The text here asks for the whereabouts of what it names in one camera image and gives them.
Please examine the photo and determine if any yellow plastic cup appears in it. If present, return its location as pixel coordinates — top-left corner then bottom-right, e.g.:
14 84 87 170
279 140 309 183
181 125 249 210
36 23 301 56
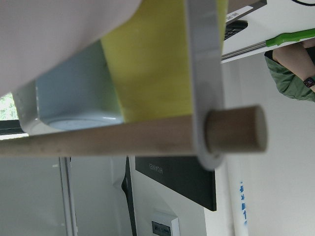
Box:
100 0 228 123

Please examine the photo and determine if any blue plastic cup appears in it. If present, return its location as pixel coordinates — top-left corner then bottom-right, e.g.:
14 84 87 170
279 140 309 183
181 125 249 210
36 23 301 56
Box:
35 41 124 130

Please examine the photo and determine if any pink plastic cup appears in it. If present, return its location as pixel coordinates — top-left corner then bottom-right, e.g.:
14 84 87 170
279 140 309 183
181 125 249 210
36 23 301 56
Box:
0 0 141 95

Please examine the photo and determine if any black computer monitor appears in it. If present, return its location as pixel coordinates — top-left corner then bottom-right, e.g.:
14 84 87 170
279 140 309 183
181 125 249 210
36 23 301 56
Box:
122 156 217 236

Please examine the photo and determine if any black computer keyboard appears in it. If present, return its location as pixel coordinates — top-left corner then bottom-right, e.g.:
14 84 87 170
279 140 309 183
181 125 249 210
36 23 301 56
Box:
224 20 248 40

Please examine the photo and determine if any person in green shirt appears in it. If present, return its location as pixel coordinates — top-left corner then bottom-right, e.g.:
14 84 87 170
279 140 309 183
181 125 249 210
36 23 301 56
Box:
264 38 315 102

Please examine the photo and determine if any white wire cup rack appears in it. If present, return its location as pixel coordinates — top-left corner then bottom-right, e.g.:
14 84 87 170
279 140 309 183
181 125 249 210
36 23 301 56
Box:
0 0 268 170

